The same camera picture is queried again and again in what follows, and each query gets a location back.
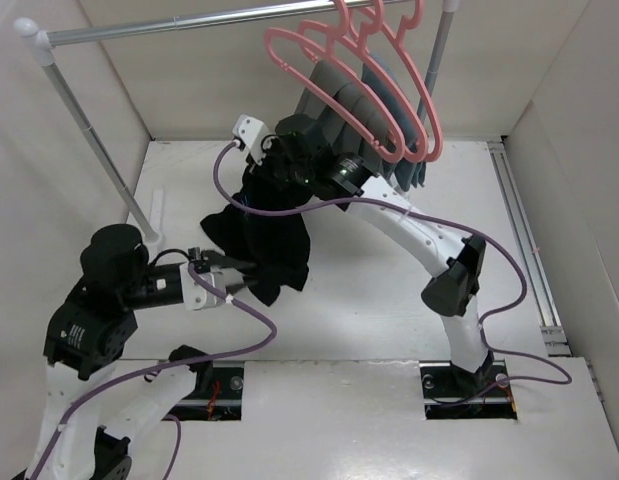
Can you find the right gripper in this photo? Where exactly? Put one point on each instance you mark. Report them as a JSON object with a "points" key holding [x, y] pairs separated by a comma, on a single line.
{"points": [[271, 146]]}

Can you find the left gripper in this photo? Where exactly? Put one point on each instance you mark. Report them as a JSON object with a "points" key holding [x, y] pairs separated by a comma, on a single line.
{"points": [[227, 261]]}

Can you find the black t shirt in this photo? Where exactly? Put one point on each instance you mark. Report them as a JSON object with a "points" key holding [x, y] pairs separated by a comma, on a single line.
{"points": [[278, 247]]}

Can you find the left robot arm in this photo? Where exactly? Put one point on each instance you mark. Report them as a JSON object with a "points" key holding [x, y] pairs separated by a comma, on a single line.
{"points": [[86, 337]]}

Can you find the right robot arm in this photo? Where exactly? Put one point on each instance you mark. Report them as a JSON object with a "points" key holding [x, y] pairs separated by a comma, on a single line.
{"points": [[453, 262]]}

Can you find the front pink hanger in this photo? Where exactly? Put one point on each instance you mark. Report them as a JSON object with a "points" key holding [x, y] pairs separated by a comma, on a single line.
{"points": [[329, 90]]}

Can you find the pink hanger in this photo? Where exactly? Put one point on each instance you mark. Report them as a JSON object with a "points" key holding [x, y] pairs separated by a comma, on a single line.
{"points": [[329, 90], [407, 137], [428, 143]]}

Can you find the middle pink hanger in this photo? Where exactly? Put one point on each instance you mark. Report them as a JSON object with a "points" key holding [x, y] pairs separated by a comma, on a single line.
{"points": [[407, 137]]}

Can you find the rear pink hanger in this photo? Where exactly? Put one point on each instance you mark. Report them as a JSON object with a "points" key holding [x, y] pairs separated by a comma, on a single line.
{"points": [[428, 143]]}

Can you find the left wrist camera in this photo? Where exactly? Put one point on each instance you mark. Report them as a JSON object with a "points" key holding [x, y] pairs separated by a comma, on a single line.
{"points": [[202, 290]]}

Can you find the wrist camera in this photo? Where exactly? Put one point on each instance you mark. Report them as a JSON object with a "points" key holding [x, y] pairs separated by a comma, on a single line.
{"points": [[251, 133], [202, 290]]}

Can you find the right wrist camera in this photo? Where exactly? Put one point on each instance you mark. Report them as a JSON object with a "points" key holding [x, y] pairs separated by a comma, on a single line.
{"points": [[251, 133]]}

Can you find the aluminium rail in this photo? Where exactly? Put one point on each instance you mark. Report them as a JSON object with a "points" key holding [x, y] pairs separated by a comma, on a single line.
{"points": [[551, 327]]}

